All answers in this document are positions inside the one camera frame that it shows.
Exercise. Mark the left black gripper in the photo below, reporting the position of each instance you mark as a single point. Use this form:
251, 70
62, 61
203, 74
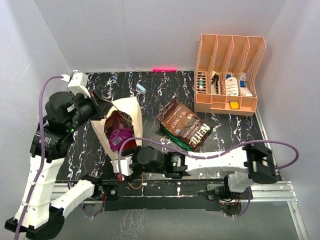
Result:
101, 106

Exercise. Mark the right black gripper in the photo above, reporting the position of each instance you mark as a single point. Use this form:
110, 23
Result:
128, 152

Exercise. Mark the purple snack packet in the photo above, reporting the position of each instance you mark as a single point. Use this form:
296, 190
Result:
117, 128

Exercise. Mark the brown paper bag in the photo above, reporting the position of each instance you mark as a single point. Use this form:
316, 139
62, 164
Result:
129, 105

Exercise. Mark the green chips bag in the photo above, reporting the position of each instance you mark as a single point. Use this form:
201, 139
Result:
176, 140

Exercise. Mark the red brown snack box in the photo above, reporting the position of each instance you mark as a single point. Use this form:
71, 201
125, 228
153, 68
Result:
183, 124

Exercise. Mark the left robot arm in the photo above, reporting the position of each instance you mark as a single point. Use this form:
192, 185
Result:
39, 217

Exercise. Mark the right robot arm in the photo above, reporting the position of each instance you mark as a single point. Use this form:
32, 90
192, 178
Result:
246, 165

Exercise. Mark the light blue stapler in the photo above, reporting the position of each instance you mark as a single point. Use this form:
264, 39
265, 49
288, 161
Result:
140, 89

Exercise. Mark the pink tape strip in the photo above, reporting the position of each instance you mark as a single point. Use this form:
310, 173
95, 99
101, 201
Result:
164, 69

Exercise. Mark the yellow sticky notes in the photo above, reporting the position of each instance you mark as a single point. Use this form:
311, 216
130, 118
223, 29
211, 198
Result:
234, 105

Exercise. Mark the white labelled bottle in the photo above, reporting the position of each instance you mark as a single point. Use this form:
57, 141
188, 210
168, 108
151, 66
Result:
231, 86

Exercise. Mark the orange desk organizer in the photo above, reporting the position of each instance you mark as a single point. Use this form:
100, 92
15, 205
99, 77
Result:
223, 56

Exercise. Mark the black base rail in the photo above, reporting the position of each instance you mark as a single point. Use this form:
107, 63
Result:
186, 194

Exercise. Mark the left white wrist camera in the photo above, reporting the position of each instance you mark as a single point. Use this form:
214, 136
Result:
77, 84

